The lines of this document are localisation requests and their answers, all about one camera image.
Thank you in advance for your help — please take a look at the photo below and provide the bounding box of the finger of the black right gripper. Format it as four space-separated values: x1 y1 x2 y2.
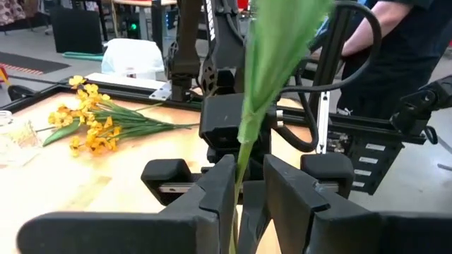
238 179 272 254

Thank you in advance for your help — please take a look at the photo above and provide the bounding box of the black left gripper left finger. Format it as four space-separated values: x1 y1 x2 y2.
16 154 237 254

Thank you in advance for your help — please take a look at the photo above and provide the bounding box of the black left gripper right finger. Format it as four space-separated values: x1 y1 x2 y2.
263 153 452 254

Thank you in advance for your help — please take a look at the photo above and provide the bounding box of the red artificial tulip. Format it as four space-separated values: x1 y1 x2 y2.
228 0 335 254

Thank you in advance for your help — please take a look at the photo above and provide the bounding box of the yellow artificial flower bunch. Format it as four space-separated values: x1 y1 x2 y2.
68 75 198 130
47 104 170 142
69 116 167 159

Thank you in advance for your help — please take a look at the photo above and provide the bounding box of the clear textured glass vase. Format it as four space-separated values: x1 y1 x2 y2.
0 109 40 167

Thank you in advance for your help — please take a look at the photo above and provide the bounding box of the black labelled controller box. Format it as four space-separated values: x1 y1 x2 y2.
326 130 406 195

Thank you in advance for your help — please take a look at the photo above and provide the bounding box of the white flat board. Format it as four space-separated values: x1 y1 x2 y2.
84 72 167 91

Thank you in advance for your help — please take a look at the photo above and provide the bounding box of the black device green light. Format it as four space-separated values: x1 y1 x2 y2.
126 16 141 40

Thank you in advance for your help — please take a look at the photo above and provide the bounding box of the background wooden table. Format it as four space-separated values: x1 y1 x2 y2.
112 0 177 47

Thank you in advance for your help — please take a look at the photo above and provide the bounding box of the black cabinet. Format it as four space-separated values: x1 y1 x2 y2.
51 6 104 54

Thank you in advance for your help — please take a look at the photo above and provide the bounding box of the person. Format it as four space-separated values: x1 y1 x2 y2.
310 0 452 123

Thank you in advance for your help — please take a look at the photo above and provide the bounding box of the black striped floor mat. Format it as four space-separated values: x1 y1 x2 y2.
0 52 71 76

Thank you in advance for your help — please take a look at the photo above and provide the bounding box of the floral patterned fabric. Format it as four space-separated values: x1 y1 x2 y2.
0 0 40 26

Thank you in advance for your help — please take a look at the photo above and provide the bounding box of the black aluminium table frame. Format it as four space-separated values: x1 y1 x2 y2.
0 6 430 145

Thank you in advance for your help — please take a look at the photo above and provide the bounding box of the black mounting bracket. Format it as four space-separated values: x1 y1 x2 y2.
390 75 452 138

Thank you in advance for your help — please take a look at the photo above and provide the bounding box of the green hose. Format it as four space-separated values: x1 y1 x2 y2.
62 52 104 62

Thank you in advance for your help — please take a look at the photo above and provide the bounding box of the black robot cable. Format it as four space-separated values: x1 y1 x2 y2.
275 0 383 153

